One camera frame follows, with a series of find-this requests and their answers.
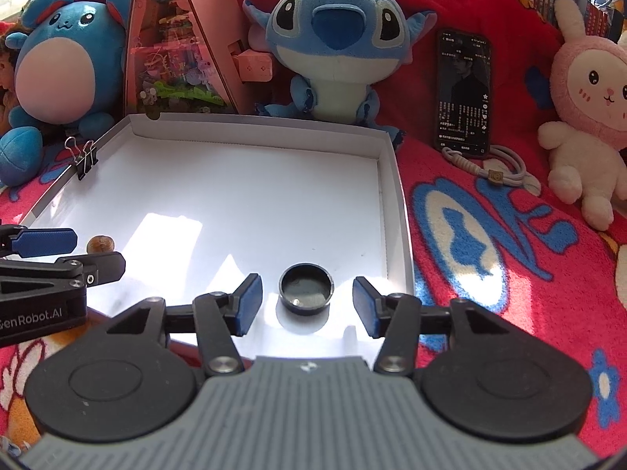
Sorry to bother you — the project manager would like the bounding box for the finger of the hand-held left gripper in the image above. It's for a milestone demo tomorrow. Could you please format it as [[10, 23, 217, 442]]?
[[0, 252, 126, 289], [0, 225, 78, 259]]

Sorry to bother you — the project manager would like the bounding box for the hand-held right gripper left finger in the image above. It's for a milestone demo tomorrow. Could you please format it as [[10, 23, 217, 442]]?
[[105, 273, 264, 378]]

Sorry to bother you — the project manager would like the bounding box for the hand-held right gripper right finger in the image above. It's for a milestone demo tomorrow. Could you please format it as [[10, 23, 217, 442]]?
[[353, 277, 510, 375]]

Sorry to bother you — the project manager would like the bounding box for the black round cap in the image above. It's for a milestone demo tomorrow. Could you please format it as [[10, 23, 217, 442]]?
[[278, 263, 335, 316]]

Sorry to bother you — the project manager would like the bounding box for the white cardboard box tray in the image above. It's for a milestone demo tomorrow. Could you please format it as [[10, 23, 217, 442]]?
[[20, 112, 416, 360]]

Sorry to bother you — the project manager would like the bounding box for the black binder clip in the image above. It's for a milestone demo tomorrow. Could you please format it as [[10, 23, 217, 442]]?
[[63, 136, 100, 181]]

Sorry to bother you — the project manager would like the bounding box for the red printed blanket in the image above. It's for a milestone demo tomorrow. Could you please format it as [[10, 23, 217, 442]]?
[[0, 0, 627, 451]]

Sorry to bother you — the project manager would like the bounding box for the round blue mouse plush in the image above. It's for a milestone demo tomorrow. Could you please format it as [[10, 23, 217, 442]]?
[[0, 0, 135, 187]]

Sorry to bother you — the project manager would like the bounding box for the pink triangular miniature house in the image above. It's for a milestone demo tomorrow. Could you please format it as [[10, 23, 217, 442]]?
[[122, 0, 275, 121]]

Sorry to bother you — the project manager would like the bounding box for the blue alien plush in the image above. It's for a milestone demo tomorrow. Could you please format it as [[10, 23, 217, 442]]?
[[242, 0, 437, 152]]

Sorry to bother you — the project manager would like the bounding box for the black smartphone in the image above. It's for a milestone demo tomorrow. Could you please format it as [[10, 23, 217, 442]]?
[[433, 28, 493, 160]]

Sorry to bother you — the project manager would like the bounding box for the pink bunny plush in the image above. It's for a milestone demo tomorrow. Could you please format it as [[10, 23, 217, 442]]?
[[538, 0, 627, 231]]

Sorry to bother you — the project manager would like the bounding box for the white phone lanyard cable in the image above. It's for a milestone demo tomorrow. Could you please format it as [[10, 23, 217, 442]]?
[[441, 144, 542, 197]]

